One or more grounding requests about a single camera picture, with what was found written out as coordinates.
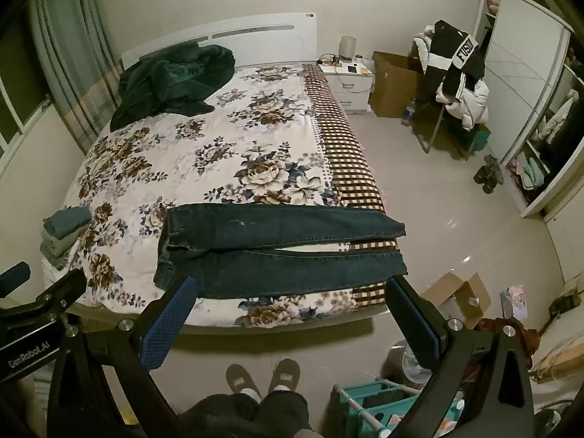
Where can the grey round fan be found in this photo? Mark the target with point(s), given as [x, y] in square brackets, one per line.
[404, 365]

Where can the dark blue jeans pants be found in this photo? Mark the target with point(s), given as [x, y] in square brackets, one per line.
[273, 237]

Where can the chair with metal legs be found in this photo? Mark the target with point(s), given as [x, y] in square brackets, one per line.
[431, 118]

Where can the pink printed box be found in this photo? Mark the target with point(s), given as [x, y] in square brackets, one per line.
[513, 303]

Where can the teal laundry basket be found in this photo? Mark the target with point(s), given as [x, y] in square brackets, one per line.
[365, 401]

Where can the stack of folded clothes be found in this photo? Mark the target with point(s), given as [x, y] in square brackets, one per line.
[66, 232]

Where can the white bed headboard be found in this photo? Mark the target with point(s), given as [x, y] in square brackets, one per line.
[255, 36]

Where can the floral plush blanket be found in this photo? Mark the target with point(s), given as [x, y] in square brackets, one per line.
[205, 146]

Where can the black and white jacket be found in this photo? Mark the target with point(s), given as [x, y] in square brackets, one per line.
[451, 54]

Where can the dark green fleece blanket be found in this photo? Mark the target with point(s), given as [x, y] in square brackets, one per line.
[173, 82]

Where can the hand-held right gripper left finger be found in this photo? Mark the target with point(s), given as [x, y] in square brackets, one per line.
[166, 328]

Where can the person's left slipper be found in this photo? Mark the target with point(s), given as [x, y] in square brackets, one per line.
[242, 381]

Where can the person's right slipper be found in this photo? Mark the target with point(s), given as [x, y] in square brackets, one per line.
[284, 374]

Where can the dark shoe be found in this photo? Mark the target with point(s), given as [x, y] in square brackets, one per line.
[495, 180]
[483, 171]

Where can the person's slipper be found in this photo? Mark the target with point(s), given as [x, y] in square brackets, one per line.
[242, 381]
[284, 374]

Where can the large brown cardboard box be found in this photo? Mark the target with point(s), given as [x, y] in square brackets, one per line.
[392, 82]

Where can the person's dark trouser legs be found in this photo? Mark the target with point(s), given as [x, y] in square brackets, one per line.
[246, 415]

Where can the window with white frame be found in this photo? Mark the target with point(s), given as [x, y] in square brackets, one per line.
[18, 91]

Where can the white sliding door wardrobe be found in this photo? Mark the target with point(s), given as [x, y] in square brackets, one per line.
[520, 68]

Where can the brown crumpled cloth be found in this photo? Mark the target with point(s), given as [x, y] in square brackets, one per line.
[515, 333]

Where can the small table lamp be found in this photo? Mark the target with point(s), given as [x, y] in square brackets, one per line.
[347, 48]

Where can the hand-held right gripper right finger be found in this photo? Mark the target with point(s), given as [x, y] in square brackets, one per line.
[419, 328]

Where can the white nightstand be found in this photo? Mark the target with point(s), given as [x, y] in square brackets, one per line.
[349, 91]

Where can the open small cardboard box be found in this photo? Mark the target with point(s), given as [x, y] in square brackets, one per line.
[449, 294]

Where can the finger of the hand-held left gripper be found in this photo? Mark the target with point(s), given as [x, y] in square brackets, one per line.
[13, 278]
[64, 287]

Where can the black floor fan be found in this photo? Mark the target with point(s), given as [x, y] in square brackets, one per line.
[552, 422]

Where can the grey striped curtain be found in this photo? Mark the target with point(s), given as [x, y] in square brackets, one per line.
[68, 54]

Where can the brown checkered bed sheet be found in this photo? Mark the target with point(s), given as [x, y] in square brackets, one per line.
[346, 155]

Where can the plastic water bottle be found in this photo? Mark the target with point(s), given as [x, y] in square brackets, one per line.
[409, 114]

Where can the teal clothes in wardrobe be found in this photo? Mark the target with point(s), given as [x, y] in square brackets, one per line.
[531, 171]

